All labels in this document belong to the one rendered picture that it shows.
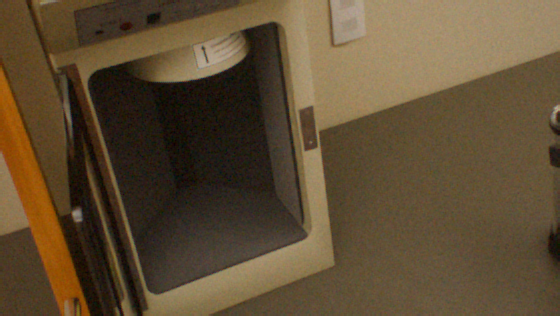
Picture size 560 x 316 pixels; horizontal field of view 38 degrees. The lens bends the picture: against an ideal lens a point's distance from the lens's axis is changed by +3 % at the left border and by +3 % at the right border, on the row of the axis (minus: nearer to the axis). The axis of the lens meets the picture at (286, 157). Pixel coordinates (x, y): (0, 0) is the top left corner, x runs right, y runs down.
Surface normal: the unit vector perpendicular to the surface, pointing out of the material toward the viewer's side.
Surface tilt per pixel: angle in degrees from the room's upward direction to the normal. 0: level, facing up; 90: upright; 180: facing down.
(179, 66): 66
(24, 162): 90
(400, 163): 0
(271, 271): 90
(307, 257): 90
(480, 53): 90
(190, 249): 0
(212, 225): 0
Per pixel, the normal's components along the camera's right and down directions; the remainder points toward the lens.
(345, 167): -0.13, -0.84
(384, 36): 0.39, 0.44
